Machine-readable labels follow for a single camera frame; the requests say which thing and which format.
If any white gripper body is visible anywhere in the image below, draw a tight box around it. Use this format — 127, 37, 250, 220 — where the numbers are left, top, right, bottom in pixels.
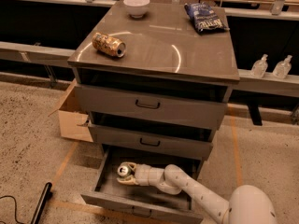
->
135, 164, 151, 186

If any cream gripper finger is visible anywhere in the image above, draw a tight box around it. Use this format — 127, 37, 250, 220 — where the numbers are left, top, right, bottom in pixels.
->
125, 162, 137, 172
117, 176, 137, 186

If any green soda can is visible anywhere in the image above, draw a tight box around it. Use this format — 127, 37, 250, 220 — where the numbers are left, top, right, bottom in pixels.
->
117, 164, 133, 180

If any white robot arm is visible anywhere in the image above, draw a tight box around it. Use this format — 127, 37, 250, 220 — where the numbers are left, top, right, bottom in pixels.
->
117, 161, 278, 224

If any grey bottom drawer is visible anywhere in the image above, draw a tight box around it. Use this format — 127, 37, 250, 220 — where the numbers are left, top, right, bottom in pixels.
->
81, 147, 203, 224

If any grey drawer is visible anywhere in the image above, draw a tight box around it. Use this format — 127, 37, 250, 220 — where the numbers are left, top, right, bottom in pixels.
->
75, 84, 226, 129
88, 124, 213, 160
81, 147, 203, 224

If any grey middle drawer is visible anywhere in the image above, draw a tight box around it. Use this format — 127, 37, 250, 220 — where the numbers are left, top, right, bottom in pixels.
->
88, 124, 213, 160

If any grey drawer cabinet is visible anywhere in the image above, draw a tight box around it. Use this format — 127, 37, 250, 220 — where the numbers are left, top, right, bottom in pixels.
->
67, 1, 240, 173

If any grey top drawer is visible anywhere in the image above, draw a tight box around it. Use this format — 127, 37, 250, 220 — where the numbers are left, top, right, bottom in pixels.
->
75, 84, 226, 129

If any gold crushed soda can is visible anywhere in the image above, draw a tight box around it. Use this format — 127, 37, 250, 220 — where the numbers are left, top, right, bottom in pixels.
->
93, 33, 126, 58

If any cardboard box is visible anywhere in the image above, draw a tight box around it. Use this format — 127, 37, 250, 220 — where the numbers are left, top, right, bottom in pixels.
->
50, 80, 92, 142

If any black pole on floor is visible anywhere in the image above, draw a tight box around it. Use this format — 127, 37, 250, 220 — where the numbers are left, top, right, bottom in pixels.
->
30, 182, 52, 224

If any clear pump bottle left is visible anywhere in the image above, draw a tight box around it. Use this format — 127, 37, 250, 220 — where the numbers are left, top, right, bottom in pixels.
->
250, 54, 268, 78

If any white bowl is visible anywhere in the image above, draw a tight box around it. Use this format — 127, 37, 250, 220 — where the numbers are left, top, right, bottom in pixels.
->
123, 0, 150, 18

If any blue chip bag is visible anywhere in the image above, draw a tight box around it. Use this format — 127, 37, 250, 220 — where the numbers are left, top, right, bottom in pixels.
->
184, 3, 229, 34

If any black cable on floor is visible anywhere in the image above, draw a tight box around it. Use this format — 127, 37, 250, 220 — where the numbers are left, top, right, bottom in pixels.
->
0, 195, 24, 224

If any metal rail shelf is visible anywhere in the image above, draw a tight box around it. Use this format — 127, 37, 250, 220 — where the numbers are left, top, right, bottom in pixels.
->
0, 42, 299, 98

